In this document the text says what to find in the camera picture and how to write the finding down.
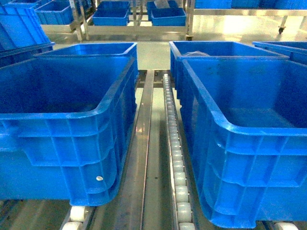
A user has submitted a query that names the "steel shelf rack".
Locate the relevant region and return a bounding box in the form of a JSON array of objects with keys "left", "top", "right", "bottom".
[{"left": 40, "top": 0, "right": 307, "bottom": 44}]

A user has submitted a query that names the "blue bin rear left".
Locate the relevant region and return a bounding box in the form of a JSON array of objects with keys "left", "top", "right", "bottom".
[{"left": 35, "top": 42, "right": 139, "bottom": 80}]

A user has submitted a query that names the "blue bin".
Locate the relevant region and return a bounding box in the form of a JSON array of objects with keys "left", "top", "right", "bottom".
[
  {"left": 35, "top": 42, "right": 139, "bottom": 80},
  {"left": 169, "top": 41, "right": 290, "bottom": 92},
  {"left": 0, "top": 57, "right": 136, "bottom": 206},
  {"left": 180, "top": 59, "right": 307, "bottom": 229}
]

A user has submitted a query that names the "blue bin rear right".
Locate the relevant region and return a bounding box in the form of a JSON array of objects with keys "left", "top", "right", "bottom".
[{"left": 169, "top": 41, "right": 290, "bottom": 92}]

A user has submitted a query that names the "blue bin front left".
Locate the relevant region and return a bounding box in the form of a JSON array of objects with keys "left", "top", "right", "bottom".
[{"left": 0, "top": 57, "right": 136, "bottom": 206}]

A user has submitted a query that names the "blue bin front right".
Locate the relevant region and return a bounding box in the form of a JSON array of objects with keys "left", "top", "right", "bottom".
[{"left": 180, "top": 59, "right": 307, "bottom": 229}]

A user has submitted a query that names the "white roller track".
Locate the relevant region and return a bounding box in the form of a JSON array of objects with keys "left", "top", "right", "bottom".
[{"left": 163, "top": 73, "right": 196, "bottom": 230}]

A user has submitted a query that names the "steel divider rail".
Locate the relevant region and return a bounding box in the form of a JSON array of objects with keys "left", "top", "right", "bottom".
[{"left": 114, "top": 70, "right": 154, "bottom": 230}]

